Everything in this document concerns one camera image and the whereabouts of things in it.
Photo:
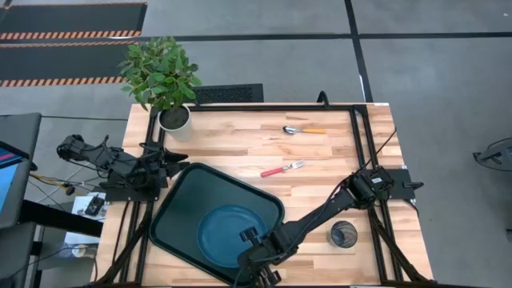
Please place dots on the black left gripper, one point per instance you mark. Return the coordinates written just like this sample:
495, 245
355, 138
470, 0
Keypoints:
159, 168

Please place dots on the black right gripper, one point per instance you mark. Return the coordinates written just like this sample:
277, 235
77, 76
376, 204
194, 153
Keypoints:
264, 254

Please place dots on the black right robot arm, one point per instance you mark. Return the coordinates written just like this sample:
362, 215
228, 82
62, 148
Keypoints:
320, 214

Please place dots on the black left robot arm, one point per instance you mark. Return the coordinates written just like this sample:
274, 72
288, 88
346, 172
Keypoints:
116, 164

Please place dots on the dark green plastic tray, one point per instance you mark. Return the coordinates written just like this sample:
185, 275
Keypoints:
188, 196

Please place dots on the blue round plate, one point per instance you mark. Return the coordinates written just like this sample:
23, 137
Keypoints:
220, 236

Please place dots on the white plant pot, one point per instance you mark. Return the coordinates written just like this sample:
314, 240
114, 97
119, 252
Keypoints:
180, 128

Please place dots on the black perforated floor grille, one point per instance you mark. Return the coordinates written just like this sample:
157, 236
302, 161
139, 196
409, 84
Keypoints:
228, 94

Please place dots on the green leafy plant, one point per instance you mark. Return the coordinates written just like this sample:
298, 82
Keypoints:
160, 72

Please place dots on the small black handheld device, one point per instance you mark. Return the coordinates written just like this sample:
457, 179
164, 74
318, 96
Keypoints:
95, 205

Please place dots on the white paper sheet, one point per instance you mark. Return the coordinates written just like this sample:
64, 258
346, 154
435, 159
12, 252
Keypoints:
82, 236

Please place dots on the black desk beam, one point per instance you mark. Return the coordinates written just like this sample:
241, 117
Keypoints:
60, 218

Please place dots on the black mat with orange stripes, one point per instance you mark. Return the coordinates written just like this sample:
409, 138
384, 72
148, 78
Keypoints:
60, 62
72, 18

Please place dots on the grey laptop computer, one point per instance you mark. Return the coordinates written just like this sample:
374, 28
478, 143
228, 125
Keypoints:
16, 188

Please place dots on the black chair base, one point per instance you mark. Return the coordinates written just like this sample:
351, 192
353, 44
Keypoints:
496, 156

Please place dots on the black aluminium table frame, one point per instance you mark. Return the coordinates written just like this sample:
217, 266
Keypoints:
260, 108

